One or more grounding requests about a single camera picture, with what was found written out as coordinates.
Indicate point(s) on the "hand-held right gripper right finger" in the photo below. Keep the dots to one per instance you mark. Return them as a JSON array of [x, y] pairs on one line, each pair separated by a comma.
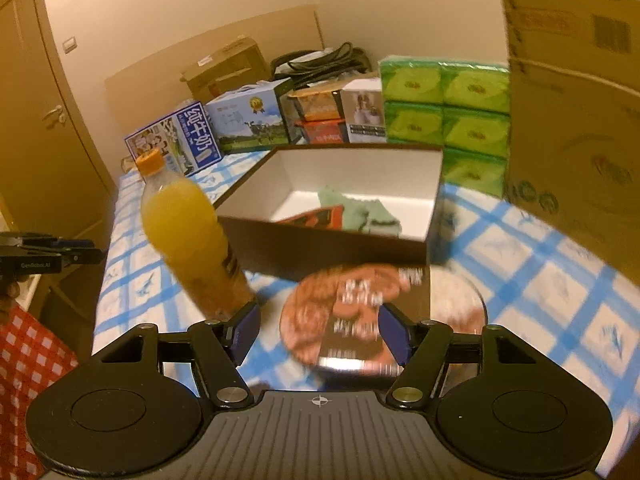
[[392, 332]]

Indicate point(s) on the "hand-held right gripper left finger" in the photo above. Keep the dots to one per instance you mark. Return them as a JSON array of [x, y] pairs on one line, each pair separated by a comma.
[[247, 327]]

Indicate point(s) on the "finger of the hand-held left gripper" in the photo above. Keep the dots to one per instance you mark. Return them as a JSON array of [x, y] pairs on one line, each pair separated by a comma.
[[85, 256]]

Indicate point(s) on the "beige wardrobe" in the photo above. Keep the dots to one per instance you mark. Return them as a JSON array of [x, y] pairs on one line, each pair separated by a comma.
[[45, 170]]

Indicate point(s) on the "red checked cloth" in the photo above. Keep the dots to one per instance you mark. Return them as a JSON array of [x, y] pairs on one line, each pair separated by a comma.
[[30, 360]]

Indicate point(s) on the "orange juice bottle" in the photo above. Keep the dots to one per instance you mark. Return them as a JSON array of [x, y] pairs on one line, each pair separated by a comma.
[[185, 225]]

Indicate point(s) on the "green sock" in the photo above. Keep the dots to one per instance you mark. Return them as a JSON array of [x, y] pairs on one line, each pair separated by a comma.
[[367, 210]]

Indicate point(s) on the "red black cloth item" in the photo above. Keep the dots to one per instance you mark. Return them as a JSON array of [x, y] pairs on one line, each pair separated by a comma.
[[315, 219]]

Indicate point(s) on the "blue checked tablecloth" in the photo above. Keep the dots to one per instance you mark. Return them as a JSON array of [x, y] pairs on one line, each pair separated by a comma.
[[525, 300]]

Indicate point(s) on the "blue white milk carton case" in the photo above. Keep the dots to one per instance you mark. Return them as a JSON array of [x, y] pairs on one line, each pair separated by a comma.
[[185, 132]]

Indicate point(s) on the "blue cow print box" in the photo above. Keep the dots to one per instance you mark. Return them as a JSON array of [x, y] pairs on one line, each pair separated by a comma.
[[245, 120]]

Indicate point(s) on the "red snack box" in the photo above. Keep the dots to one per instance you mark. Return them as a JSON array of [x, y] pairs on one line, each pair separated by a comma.
[[322, 132]]

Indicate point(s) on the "white box with figure picture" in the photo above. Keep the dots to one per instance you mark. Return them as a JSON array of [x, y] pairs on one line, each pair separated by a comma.
[[364, 110]]

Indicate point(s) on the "stack of green tissue packs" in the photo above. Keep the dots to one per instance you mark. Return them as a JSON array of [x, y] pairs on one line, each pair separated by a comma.
[[440, 110]]

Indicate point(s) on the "orange snack box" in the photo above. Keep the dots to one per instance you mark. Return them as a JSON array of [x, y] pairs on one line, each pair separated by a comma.
[[320, 106]]

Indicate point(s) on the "small brown cardboard box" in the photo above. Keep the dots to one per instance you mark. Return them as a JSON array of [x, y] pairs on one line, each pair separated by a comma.
[[227, 67]]

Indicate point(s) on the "cardboard box with round logo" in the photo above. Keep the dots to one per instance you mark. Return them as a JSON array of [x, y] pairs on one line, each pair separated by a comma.
[[575, 160]]

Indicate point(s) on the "cardboard box with barcode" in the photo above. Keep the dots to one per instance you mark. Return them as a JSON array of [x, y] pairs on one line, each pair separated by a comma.
[[560, 25]]

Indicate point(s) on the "wall light switch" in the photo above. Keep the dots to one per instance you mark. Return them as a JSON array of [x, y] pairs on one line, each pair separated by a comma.
[[70, 45]]

